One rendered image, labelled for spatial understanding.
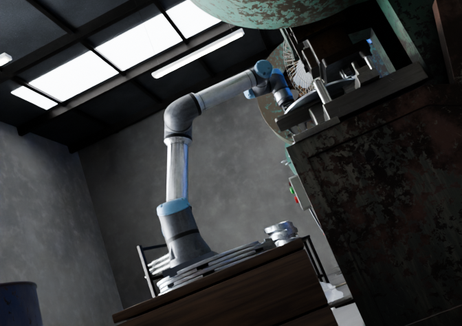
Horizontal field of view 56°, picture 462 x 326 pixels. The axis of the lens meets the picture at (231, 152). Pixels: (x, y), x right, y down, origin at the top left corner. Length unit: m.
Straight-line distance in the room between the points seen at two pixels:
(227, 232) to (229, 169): 1.22
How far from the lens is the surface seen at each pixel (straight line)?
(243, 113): 8.69
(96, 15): 6.41
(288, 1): 1.24
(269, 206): 8.23
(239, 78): 1.78
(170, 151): 1.77
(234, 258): 0.93
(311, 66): 1.56
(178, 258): 1.50
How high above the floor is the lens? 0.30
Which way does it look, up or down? 17 degrees up
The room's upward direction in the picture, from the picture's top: 22 degrees counter-clockwise
